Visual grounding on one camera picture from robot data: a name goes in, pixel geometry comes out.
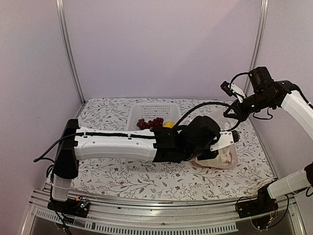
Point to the white cauliflower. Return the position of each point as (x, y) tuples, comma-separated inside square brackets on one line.
[(226, 159)]

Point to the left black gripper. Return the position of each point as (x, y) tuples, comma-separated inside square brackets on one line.
[(213, 156)]

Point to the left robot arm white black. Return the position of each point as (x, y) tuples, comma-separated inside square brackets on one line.
[(159, 144)]

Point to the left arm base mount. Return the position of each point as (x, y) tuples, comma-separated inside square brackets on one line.
[(78, 207)]

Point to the aluminium front rail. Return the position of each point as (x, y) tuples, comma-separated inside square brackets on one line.
[(109, 215)]

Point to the clear zip top bag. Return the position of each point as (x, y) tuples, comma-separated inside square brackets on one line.
[(224, 123)]

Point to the right aluminium frame post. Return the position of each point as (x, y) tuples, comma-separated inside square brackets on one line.
[(260, 33)]

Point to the white plastic mesh basket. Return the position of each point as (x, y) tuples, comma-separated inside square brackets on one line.
[(150, 111)]

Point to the floral patterned table mat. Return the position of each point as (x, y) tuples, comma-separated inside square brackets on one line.
[(170, 181)]

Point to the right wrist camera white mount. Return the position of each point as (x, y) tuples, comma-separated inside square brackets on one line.
[(233, 90)]

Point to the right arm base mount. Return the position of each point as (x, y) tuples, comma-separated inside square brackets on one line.
[(247, 207)]

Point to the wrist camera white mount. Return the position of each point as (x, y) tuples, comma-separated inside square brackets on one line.
[(227, 138), (233, 90)]

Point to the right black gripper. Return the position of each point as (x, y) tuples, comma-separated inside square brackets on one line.
[(240, 113)]

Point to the yellow squash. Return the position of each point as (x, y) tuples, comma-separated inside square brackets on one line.
[(169, 124)]

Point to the aluminium frame post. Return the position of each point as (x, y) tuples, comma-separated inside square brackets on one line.
[(260, 33), (70, 58)]

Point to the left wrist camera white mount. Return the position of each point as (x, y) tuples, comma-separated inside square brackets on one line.
[(227, 138)]

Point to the dark red grape bunch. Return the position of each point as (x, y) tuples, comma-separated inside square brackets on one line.
[(143, 124)]

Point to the left aluminium frame post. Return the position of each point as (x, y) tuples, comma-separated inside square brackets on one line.
[(70, 58)]

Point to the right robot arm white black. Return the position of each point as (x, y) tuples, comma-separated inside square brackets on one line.
[(295, 126)]

